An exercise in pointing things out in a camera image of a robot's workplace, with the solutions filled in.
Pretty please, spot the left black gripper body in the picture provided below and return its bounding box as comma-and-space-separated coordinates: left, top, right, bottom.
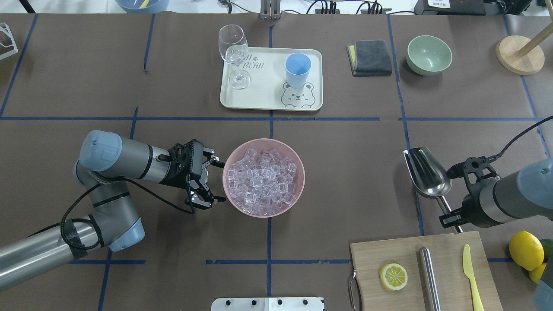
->
166, 139, 206, 192

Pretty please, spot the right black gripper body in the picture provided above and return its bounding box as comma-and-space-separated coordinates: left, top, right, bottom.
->
440, 157, 499, 228

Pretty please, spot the metal ice scoop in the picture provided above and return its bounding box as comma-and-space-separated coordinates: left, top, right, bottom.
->
403, 147, 452, 215

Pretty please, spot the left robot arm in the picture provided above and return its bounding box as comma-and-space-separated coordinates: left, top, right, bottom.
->
0, 130, 225, 291

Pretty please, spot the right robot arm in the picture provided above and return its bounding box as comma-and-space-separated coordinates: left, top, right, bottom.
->
440, 157, 553, 228

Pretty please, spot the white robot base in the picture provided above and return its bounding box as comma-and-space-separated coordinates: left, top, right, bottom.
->
211, 297, 326, 311

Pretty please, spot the clear ice cubes pile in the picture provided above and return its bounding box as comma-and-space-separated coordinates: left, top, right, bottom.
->
224, 148, 299, 217

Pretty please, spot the wooden cup stand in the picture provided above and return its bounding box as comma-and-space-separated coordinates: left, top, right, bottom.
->
495, 23, 553, 75

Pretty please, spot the light blue cup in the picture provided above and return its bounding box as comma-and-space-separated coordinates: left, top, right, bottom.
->
285, 53, 311, 88

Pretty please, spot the pink bowl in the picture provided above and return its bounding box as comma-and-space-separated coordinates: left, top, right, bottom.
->
222, 139, 305, 218

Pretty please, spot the cream bear tray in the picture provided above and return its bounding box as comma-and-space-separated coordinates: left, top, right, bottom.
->
219, 47, 324, 111

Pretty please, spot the yellow lemon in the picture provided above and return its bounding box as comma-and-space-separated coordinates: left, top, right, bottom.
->
508, 231, 544, 271
528, 263, 547, 284

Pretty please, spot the yellow plastic knife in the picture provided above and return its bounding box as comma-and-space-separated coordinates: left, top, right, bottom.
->
462, 244, 484, 311

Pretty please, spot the green lime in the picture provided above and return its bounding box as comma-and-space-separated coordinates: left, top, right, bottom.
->
539, 238, 553, 263

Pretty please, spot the clear wine glass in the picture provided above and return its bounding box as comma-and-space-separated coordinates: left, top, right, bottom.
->
219, 24, 251, 90

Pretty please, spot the green bowl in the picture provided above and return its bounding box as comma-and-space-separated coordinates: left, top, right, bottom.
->
406, 35, 453, 76

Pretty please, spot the metal rod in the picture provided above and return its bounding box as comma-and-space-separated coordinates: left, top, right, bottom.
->
418, 247, 442, 311

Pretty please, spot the lemon slice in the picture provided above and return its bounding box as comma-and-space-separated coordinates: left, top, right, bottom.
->
379, 263, 408, 291

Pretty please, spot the wooden cutting board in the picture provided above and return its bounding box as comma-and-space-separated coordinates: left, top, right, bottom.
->
348, 231, 504, 311

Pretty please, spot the grey folded cloth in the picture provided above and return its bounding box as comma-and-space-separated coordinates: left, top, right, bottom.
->
347, 40, 392, 77

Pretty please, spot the blue bowl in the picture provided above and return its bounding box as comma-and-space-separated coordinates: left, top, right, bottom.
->
116, 0, 170, 14

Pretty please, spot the aluminium frame post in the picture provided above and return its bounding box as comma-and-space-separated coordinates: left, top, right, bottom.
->
260, 0, 282, 20

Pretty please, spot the white wire cup rack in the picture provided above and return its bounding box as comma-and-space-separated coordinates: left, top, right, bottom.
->
0, 23, 19, 60

